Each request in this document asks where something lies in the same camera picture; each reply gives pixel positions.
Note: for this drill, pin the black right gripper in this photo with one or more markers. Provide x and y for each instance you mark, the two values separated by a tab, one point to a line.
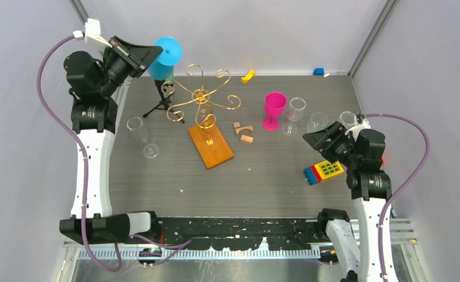
318	140

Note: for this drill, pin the orange wooden rack base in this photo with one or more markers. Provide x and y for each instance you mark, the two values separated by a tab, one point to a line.
211	145

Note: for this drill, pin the colourful toy block calculator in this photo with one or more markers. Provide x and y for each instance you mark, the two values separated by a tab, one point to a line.
322	171

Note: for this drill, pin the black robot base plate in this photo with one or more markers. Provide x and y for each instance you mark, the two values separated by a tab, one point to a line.
237	234

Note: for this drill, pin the clear wine glass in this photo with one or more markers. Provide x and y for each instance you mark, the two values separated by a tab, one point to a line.
348	119
294	113
138	129
317	121

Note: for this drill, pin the clear wine glass front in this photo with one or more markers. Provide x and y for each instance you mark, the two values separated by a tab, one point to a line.
294	113

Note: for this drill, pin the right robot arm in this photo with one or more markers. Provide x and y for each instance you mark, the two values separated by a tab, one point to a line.
360	150

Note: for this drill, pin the blue plastic wine glass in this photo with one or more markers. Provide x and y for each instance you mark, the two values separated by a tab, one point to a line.
163	67

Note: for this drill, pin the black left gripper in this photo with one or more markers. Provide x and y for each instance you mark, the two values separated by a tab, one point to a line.
138	58

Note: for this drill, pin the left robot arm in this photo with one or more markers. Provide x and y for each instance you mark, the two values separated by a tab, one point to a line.
93	116

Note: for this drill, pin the small blue block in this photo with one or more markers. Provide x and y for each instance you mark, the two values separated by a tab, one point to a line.
318	72

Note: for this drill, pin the green microphone on tripod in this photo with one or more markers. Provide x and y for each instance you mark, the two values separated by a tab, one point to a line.
163	101

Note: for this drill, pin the gold wire wine glass rack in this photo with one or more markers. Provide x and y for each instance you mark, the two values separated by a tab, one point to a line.
201	97

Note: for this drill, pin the wooden arch block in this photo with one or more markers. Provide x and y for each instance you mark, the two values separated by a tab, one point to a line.
244	129

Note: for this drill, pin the wooden rectangular block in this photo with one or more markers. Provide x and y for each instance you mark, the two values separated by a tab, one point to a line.
246	139

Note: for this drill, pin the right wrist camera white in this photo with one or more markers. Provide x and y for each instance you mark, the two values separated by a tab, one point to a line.
360	124

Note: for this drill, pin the aluminium frame rail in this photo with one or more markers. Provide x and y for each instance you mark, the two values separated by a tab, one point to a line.
83	68

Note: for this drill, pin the yellow curved block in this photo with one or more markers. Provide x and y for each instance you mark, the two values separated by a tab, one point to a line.
248	77

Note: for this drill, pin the pink plastic wine glass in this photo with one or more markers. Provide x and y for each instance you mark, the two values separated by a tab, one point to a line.
274	105

